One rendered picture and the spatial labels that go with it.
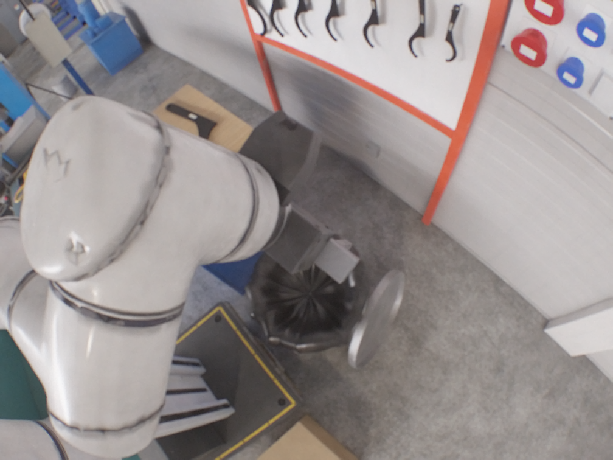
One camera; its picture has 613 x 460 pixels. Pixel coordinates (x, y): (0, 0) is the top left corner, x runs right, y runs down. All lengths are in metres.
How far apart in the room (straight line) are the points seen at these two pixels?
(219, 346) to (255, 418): 0.42
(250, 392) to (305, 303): 0.55
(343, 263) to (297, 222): 0.07
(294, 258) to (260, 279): 1.07
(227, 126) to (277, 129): 1.19
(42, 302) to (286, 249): 0.21
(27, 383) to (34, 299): 0.56
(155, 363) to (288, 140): 0.19
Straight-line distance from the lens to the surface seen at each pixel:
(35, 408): 0.77
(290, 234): 0.29
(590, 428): 2.59
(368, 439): 1.96
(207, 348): 1.77
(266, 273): 1.39
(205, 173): 0.17
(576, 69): 0.91
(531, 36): 0.91
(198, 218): 0.16
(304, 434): 1.67
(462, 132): 1.42
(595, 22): 0.86
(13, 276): 0.27
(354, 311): 1.27
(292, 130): 0.27
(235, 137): 1.39
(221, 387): 1.73
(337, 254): 0.33
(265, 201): 0.23
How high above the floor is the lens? 1.91
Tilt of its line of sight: 64 degrees down
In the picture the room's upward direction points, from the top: 19 degrees counter-clockwise
